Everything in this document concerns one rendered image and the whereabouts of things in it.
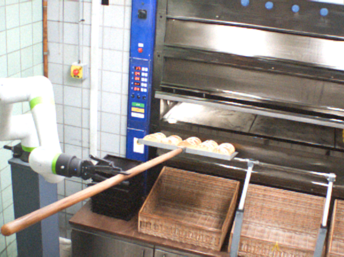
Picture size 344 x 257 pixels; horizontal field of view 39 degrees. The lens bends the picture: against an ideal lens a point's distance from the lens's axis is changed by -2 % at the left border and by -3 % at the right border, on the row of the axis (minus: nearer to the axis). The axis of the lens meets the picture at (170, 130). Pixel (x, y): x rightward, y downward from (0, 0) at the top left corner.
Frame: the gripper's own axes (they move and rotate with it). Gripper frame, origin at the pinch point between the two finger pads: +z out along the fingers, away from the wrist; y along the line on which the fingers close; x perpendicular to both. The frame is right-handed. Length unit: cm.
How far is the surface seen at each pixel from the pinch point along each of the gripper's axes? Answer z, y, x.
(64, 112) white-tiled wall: -106, -1, -155
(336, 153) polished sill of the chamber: 88, -7, -152
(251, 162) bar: 38, 3, -115
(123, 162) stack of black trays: -51, 24, -144
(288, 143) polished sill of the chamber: 57, -8, -152
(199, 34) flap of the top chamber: -9, -68, -136
